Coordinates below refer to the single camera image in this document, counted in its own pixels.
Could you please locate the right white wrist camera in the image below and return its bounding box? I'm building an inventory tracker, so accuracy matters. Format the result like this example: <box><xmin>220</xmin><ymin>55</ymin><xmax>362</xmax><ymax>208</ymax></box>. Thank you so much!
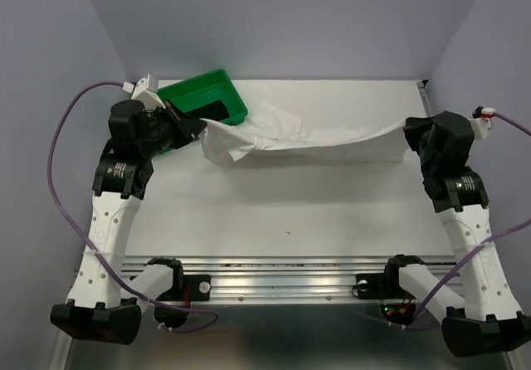
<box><xmin>470</xmin><ymin>106</ymin><xmax>495</xmax><ymax>140</ymax></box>

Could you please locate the aluminium frame rail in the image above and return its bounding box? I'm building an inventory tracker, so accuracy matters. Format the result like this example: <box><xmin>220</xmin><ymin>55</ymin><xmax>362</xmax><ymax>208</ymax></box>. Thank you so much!
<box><xmin>66</xmin><ymin>255</ymin><xmax>508</xmax><ymax>304</ymax></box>

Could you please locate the black rolled t shirt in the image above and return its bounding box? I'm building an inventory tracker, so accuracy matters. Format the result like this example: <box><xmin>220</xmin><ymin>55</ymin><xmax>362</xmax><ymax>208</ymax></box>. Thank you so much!
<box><xmin>187</xmin><ymin>100</ymin><xmax>230</xmax><ymax>122</ymax></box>

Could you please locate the green plastic bin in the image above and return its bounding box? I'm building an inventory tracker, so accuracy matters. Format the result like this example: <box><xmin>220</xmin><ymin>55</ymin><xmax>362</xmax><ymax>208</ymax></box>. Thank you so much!
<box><xmin>156</xmin><ymin>68</ymin><xmax>250</xmax><ymax>155</ymax></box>

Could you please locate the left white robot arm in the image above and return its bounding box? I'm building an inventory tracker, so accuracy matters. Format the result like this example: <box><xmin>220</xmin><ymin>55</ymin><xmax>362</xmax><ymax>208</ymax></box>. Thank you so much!
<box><xmin>50</xmin><ymin>100</ymin><xmax>207</xmax><ymax>345</ymax></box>

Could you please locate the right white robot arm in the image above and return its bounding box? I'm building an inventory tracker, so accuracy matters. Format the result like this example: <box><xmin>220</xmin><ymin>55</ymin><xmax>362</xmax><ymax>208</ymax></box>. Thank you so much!
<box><xmin>382</xmin><ymin>107</ymin><xmax>530</xmax><ymax>358</ymax></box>

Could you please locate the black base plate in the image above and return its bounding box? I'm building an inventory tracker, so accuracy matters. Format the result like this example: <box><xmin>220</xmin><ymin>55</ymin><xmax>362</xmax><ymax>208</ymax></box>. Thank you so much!
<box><xmin>147</xmin><ymin>274</ymin><xmax>211</xmax><ymax>303</ymax></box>
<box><xmin>353</xmin><ymin>264</ymin><xmax>436</xmax><ymax>300</ymax></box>

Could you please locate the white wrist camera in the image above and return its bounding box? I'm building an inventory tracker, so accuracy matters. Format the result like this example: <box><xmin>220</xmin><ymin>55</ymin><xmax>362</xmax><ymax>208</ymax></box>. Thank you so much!
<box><xmin>122</xmin><ymin>74</ymin><xmax>165</xmax><ymax>110</ymax></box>
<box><xmin>470</xmin><ymin>106</ymin><xmax>495</xmax><ymax>140</ymax></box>

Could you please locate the white t shirt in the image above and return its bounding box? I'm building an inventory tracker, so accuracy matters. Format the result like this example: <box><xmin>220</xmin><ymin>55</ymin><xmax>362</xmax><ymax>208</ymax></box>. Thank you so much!
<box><xmin>199</xmin><ymin>102</ymin><xmax>408</xmax><ymax>167</ymax></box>

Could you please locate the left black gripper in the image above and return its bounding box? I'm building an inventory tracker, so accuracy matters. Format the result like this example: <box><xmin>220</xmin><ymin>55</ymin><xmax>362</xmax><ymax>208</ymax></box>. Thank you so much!
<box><xmin>140</xmin><ymin>98</ymin><xmax>207</xmax><ymax>157</ymax></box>

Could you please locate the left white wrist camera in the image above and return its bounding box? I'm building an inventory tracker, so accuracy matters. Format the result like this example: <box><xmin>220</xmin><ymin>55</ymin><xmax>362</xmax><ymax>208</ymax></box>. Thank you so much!
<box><xmin>122</xmin><ymin>74</ymin><xmax>165</xmax><ymax>110</ymax></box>

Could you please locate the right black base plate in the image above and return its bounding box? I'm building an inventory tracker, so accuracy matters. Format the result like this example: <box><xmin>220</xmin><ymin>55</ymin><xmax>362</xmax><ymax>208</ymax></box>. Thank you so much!
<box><xmin>353</xmin><ymin>264</ymin><xmax>436</xmax><ymax>300</ymax></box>

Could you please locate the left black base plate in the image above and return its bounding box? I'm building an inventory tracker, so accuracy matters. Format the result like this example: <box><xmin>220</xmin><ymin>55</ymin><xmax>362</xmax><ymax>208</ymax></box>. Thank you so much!
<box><xmin>147</xmin><ymin>274</ymin><xmax>211</xmax><ymax>303</ymax></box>

